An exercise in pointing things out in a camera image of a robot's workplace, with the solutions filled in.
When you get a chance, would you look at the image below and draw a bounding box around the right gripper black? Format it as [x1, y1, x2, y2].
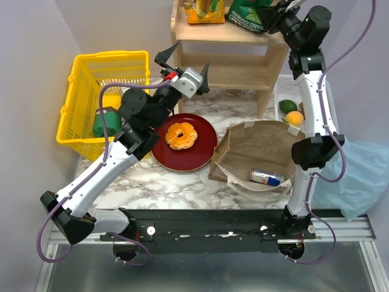
[254, 0, 303, 49]

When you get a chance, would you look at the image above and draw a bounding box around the green snack packet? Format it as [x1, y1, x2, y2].
[225, 0, 272, 33]

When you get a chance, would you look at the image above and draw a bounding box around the orange fluffy food item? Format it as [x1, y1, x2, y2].
[165, 122, 198, 150]

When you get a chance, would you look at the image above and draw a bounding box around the yellow snack bag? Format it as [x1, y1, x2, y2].
[183, 0, 225, 24]

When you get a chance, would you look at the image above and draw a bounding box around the green lime fruit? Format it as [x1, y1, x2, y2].
[278, 99, 298, 114]

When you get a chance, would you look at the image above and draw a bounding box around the orange fruit with leaf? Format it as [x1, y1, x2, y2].
[282, 111, 305, 127]

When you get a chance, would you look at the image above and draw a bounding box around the brown paper grocery bag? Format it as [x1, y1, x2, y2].
[208, 120, 305, 203]

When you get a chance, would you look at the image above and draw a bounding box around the light blue plastic bag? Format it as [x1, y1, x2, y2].
[312, 140, 388, 221]

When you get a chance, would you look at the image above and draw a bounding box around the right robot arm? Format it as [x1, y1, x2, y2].
[256, 1, 345, 238]

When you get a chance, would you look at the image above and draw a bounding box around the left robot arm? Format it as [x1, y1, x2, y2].
[40, 42, 210, 245]

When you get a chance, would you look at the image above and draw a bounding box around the green wrapped food package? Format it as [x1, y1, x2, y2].
[92, 107, 122, 137]

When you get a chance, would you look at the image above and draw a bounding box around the wooden shelf rack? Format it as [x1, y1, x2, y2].
[171, 1, 289, 117]

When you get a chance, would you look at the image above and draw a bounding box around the white plastic mesh basket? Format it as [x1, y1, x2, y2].
[274, 74, 340, 134]

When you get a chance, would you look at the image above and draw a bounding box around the red round lacquer tray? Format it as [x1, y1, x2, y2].
[152, 113, 218, 172]

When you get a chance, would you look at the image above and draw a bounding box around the yellow plastic shopping basket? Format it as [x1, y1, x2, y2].
[57, 50, 150, 161]

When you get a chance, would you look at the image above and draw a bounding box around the blue drink can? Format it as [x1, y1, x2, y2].
[250, 169, 285, 187]

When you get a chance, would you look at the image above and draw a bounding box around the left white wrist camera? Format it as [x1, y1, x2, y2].
[171, 68, 203, 99]

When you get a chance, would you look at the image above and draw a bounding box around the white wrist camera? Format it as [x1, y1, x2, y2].
[284, 0, 306, 12]
[171, 68, 203, 99]

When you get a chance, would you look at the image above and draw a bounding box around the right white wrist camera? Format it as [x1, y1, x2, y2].
[284, 0, 306, 12]

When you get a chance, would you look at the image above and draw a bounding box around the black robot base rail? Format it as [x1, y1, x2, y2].
[62, 208, 341, 255]

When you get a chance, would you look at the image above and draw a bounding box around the aluminium frame profile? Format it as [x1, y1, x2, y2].
[35, 217, 388, 291]

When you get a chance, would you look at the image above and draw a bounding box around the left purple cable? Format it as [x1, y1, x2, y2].
[36, 72, 180, 267]

